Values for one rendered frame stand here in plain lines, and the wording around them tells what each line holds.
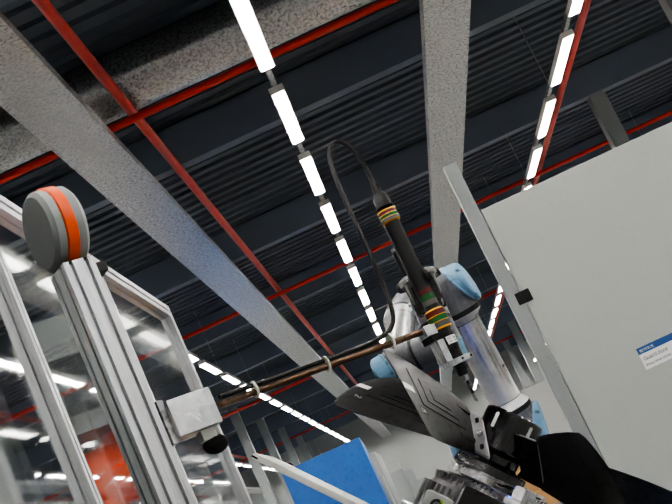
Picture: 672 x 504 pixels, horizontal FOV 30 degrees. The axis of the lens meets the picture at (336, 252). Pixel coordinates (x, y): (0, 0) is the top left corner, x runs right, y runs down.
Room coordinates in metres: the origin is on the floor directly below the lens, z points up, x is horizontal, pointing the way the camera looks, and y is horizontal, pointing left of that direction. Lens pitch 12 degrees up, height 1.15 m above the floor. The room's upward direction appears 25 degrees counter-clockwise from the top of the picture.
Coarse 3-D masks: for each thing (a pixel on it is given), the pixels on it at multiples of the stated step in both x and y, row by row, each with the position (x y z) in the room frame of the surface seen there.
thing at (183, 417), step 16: (160, 400) 2.24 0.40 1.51; (176, 400) 2.24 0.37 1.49; (192, 400) 2.26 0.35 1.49; (208, 400) 2.27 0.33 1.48; (160, 416) 2.24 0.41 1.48; (176, 416) 2.23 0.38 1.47; (192, 416) 2.25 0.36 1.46; (208, 416) 2.27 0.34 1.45; (176, 432) 2.24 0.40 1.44; (192, 432) 2.25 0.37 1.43
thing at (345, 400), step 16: (368, 384) 2.68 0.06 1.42; (384, 384) 2.69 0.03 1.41; (400, 384) 2.70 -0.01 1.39; (336, 400) 2.59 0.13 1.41; (352, 400) 2.61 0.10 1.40; (368, 400) 2.61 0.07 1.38; (384, 400) 2.62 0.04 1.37; (400, 400) 2.62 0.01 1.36; (368, 416) 2.57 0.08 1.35; (384, 416) 2.58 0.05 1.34; (400, 416) 2.58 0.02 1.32; (416, 416) 2.58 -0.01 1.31
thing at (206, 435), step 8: (200, 432) 2.28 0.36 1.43; (208, 432) 2.28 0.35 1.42; (216, 432) 2.29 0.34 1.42; (200, 440) 2.29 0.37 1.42; (208, 440) 2.28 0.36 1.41; (216, 440) 2.28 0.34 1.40; (224, 440) 2.29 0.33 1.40; (208, 448) 2.28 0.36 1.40; (216, 448) 2.28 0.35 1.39; (224, 448) 2.30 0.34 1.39
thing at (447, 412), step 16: (384, 352) 2.32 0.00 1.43; (400, 368) 2.31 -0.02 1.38; (416, 368) 2.37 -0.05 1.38; (416, 384) 2.31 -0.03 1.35; (432, 384) 2.38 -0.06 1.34; (416, 400) 2.26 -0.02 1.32; (432, 400) 2.33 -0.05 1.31; (448, 400) 2.39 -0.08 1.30; (432, 416) 2.29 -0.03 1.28; (448, 416) 2.36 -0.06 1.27; (464, 416) 2.43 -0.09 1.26; (432, 432) 2.24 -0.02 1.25; (448, 432) 2.33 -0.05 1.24; (464, 432) 2.40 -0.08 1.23; (464, 448) 2.38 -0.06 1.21
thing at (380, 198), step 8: (376, 184) 2.63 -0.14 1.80; (376, 192) 2.63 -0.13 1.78; (384, 192) 2.63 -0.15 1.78; (376, 200) 2.62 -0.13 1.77; (384, 200) 2.62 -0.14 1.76; (376, 208) 2.63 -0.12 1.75; (384, 208) 2.66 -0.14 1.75; (448, 328) 2.62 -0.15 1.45; (448, 336) 2.62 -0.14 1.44; (448, 344) 2.62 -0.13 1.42; (456, 344) 2.62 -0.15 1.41; (456, 352) 2.62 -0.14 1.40; (456, 368) 2.63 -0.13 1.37; (464, 368) 2.63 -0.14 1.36
